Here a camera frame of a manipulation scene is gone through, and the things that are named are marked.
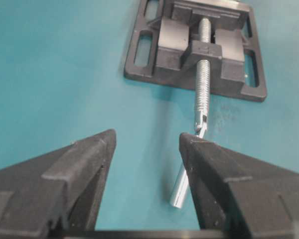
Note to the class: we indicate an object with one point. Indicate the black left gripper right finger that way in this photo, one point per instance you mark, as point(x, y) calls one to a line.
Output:
point(244, 197)

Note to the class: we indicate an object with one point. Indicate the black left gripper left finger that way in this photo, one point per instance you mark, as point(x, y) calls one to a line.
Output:
point(58, 191)

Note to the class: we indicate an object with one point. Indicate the silver threaded vise screw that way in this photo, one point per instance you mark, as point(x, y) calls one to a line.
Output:
point(202, 90)

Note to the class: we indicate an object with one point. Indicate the dark grey metal vise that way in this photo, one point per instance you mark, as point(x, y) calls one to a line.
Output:
point(166, 49)

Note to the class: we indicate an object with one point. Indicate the silver vise handle bar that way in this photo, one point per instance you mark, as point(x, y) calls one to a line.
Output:
point(180, 189)

